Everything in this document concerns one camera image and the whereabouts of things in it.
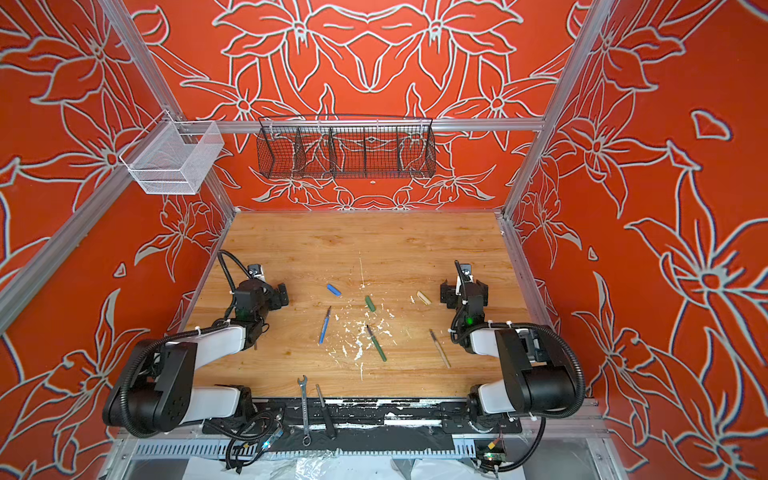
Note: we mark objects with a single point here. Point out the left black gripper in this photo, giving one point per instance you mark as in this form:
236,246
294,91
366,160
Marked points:
278,295

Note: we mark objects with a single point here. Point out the white mesh basket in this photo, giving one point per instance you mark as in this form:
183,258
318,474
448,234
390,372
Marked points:
171,160

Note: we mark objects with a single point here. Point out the green pen cap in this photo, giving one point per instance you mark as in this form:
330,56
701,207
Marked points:
370,303

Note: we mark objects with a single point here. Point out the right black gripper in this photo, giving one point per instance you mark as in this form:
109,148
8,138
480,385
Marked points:
450,294

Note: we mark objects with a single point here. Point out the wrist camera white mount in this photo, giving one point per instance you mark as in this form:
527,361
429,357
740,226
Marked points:
256,271
465,272

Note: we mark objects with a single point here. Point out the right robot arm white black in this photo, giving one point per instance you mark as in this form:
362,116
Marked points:
541,375

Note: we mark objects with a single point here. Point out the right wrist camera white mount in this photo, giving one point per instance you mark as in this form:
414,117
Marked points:
465,272

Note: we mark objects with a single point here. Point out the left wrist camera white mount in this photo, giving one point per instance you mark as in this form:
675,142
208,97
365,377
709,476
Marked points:
256,271

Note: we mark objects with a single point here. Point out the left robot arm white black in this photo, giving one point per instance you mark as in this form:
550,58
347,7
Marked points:
155,391

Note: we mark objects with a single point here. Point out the beige pen cap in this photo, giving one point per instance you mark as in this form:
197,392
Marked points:
423,298

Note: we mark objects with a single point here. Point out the black screwdriver tool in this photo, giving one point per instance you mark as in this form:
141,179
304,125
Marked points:
330,428

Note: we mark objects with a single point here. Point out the green pen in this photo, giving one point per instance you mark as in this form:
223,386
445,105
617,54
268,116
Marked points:
376,343

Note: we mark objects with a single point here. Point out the beige pen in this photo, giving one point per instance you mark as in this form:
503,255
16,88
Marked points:
440,349

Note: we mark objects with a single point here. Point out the silver wrench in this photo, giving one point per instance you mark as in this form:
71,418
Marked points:
306,440

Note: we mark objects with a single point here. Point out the black wire basket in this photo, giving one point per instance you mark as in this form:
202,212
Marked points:
352,147

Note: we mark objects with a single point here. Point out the blue pen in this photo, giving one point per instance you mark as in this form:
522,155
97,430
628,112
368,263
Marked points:
325,325

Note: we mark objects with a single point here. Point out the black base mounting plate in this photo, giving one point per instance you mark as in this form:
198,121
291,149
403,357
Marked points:
379,425

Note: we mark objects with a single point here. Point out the blue pen cap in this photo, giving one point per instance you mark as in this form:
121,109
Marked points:
334,290

